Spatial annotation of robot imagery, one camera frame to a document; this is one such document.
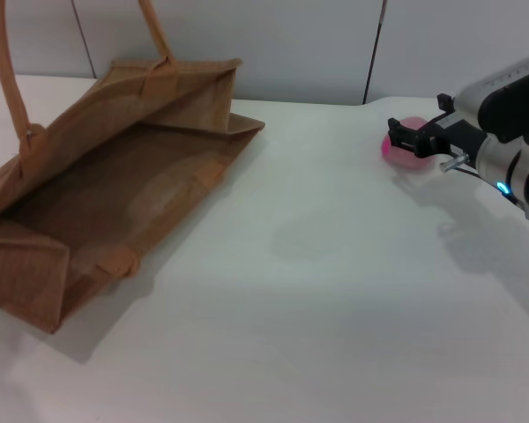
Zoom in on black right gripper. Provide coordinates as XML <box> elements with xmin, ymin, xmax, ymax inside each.
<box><xmin>386</xmin><ymin>93</ymin><xmax>487</xmax><ymax>159</ymax></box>

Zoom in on pink peach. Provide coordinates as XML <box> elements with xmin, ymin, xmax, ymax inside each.
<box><xmin>380</xmin><ymin>115</ymin><xmax>437</xmax><ymax>171</ymax></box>

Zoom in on brown jute handbag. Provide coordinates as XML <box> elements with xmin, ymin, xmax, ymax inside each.
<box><xmin>0</xmin><ymin>0</ymin><xmax>266</xmax><ymax>336</ymax></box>

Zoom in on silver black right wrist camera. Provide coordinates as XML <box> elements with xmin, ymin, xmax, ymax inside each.
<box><xmin>451</xmin><ymin>52</ymin><xmax>529</xmax><ymax>145</ymax></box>

